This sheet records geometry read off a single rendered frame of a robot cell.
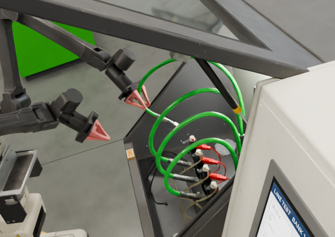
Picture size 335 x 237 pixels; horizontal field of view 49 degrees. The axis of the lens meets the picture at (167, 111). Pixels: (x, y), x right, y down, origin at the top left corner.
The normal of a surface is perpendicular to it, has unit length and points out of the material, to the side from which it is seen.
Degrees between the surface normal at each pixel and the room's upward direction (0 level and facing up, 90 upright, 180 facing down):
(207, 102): 90
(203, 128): 90
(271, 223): 76
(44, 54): 90
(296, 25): 0
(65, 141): 0
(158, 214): 0
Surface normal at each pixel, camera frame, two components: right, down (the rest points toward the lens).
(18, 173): -0.16, -0.80
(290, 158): -0.97, 0.07
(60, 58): 0.41, 0.48
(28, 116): 0.56, -0.58
